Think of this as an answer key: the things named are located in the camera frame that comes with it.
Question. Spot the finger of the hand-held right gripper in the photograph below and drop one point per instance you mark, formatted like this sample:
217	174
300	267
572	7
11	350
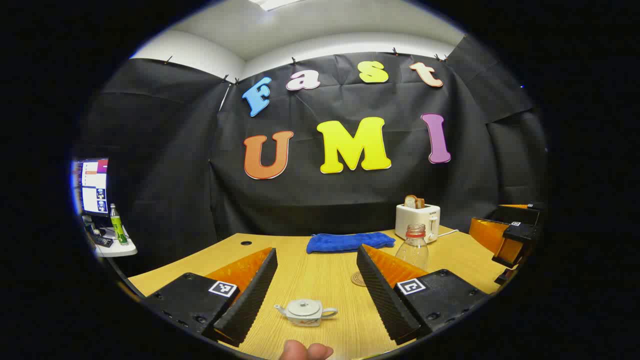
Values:
525	212
520	240

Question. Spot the black keyboard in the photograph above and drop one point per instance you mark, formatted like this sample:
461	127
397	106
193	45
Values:
102	241

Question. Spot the white ceramic teacup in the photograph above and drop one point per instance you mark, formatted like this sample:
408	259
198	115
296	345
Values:
305	321

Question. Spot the white side table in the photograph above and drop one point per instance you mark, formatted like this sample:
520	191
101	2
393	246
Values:
120	249

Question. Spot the blue towel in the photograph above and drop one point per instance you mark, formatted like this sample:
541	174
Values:
345	242

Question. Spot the clear plastic water bottle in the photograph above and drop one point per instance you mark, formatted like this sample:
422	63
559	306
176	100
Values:
412	250

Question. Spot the bread slice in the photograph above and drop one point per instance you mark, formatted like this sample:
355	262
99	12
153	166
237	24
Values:
410	202
421	203

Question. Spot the black backdrop cloth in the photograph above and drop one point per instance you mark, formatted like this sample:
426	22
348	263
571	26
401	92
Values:
175	175

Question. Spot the white toaster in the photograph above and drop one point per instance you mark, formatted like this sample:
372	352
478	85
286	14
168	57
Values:
412	222

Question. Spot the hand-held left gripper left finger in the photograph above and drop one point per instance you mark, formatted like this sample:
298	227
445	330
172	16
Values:
250	300

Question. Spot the round brown coaster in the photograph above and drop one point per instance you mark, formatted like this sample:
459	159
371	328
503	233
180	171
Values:
357	279

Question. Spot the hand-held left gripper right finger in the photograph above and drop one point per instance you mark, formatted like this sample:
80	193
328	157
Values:
380	295

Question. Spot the computer monitor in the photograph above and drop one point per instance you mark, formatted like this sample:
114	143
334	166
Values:
94	187

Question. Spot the green drink bottle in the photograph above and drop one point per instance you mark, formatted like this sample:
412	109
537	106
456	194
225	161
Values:
119	230

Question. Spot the ceiling light panel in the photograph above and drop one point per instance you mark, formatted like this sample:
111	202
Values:
275	4

